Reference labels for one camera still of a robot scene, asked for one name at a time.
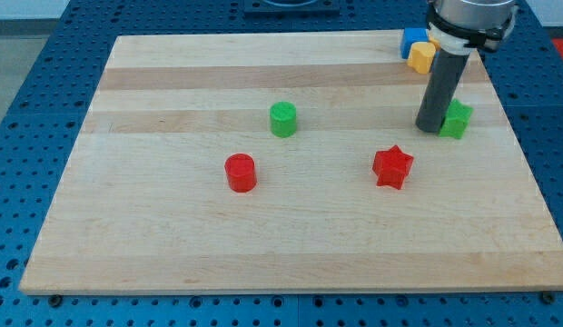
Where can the orange block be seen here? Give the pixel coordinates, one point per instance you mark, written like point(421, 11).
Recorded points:
point(435, 42)

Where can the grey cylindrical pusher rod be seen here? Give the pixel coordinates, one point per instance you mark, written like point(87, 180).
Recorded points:
point(446, 71)

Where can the red cylinder block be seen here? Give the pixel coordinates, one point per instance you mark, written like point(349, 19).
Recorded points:
point(241, 173)

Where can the blue cube block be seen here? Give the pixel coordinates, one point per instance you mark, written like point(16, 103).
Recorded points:
point(411, 35)

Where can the wooden board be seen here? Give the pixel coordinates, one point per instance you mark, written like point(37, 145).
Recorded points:
point(144, 207)

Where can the green star block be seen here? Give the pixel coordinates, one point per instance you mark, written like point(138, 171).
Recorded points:
point(456, 120)

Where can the green cylinder block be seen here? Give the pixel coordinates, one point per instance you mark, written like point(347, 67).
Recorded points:
point(283, 119)

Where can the red star block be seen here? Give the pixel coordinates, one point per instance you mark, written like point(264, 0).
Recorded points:
point(392, 167)

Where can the yellow heart block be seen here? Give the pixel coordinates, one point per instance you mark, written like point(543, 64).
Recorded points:
point(421, 57)

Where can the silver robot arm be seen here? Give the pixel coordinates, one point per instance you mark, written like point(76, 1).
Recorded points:
point(461, 26)

